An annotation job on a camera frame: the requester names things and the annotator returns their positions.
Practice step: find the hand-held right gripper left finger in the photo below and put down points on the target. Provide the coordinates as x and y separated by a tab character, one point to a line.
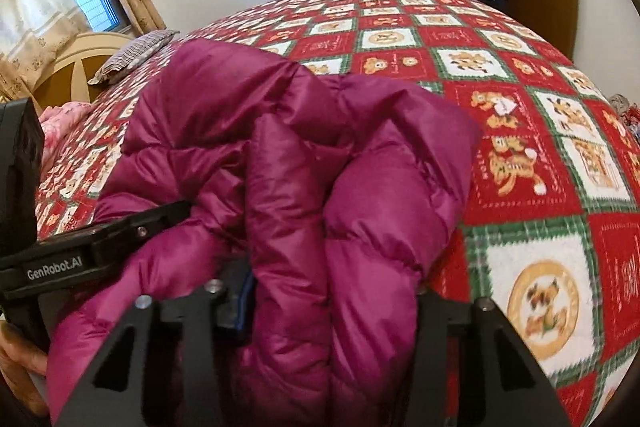
244	302

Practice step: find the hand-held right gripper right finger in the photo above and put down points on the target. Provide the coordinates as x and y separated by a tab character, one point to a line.
435	322

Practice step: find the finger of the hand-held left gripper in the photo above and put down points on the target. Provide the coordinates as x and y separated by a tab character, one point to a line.
145	227

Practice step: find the magenta puffer jacket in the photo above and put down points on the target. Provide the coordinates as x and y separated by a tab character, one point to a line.
300	157

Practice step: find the pile of clothes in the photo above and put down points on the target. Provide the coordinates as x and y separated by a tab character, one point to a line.
625	112

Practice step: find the person's left hand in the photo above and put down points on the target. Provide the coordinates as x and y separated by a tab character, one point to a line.
17	352

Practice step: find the pink fluffy blanket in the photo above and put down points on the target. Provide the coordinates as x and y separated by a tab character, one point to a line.
60	122

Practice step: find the beige wooden headboard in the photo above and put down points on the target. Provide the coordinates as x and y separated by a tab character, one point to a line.
80	52

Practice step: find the sheer patterned curtain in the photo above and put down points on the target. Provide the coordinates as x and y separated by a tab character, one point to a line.
35	17

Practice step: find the grey striped pillow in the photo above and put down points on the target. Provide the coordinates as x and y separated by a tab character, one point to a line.
130	57

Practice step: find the red checkered printed blanket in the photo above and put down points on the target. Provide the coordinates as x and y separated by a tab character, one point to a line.
525	57

